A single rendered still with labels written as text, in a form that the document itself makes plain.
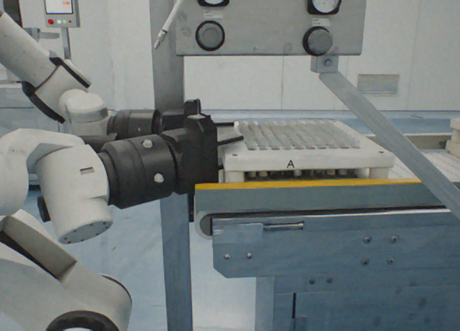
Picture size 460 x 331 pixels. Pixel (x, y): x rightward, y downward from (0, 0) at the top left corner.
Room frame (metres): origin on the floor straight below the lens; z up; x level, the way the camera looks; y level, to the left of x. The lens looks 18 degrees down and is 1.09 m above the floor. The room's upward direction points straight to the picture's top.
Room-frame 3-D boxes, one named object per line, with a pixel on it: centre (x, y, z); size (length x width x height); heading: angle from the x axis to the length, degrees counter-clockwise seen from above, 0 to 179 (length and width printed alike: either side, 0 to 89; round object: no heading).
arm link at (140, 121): (0.72, 0.11, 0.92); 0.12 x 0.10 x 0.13; 86
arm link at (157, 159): (0.54, 0.08, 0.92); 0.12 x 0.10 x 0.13; 127
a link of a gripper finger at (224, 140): (0.60, 0.01, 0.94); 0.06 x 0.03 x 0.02; 127
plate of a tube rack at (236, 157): (0.67, -0.11, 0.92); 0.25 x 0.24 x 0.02; 4
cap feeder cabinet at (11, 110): (2.98, 1.43, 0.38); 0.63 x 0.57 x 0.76; 89
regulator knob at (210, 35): (0.47, 0.02, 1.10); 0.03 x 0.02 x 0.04; 94
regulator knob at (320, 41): (0.48, -0.10, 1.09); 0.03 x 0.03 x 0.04; 4
